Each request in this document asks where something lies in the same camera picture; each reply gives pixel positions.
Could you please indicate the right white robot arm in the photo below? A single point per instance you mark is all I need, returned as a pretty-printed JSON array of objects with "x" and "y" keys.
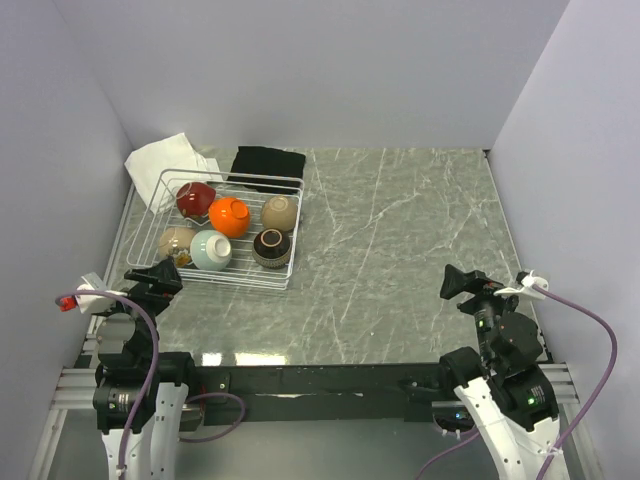
[{"x": 501, "y": 384}]

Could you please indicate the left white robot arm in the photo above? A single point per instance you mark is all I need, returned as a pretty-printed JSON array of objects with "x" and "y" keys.
[{"x": 140, "y": 392}]

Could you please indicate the dark red bowl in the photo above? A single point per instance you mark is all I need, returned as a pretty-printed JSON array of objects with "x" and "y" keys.
[{"x": 193, "y": 199}]

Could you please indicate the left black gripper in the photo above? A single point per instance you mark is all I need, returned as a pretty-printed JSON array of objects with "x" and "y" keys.
[{"x": 163, "y": 284}]

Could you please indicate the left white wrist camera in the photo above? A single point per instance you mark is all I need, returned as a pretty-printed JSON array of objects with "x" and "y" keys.
[{"x": 94, "y": 299}]

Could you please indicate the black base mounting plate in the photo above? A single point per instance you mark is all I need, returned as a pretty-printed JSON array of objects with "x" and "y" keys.
[{"x": 411, "y": 392}]

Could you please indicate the beige floral bowl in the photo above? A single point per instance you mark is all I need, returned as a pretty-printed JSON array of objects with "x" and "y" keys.
[{"x": 175, "y": 242}]

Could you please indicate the white wire dish rack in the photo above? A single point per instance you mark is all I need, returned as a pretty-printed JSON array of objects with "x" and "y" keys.
[{"x": 242, "y": 270}]

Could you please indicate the white folded cloth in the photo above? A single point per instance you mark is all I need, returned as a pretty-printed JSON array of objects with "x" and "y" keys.
[{"x": 172, "y": 160}]

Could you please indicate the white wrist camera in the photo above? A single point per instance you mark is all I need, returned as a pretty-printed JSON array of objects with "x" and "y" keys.
[
  {"x": 94, "y": 299},
  {"x": 528, "y": 285}
]

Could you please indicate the light blue bowl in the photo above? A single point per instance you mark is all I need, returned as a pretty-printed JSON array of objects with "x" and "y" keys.
[{"x": 210, "y": 250}]

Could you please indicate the orange bowl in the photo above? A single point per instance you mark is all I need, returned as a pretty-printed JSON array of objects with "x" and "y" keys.
[{"x": 230, "y": 216}]

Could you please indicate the black folded cloth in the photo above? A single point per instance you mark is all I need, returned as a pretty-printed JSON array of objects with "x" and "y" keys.
[{"x": 268, "y": 170}]

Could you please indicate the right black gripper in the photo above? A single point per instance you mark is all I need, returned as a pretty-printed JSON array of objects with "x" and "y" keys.
[{"x": 476, "y": 280}]

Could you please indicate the tan ceramic bowl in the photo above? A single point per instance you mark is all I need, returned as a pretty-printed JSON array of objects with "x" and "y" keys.
[{"x": 279, "y": 212}]

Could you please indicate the dark brown patterned bowl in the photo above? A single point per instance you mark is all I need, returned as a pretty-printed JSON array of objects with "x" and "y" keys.
[{"x": 272, "y": 248}]

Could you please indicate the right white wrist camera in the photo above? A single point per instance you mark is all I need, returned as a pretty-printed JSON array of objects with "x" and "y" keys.
[{"x": 528, "y": 285}]

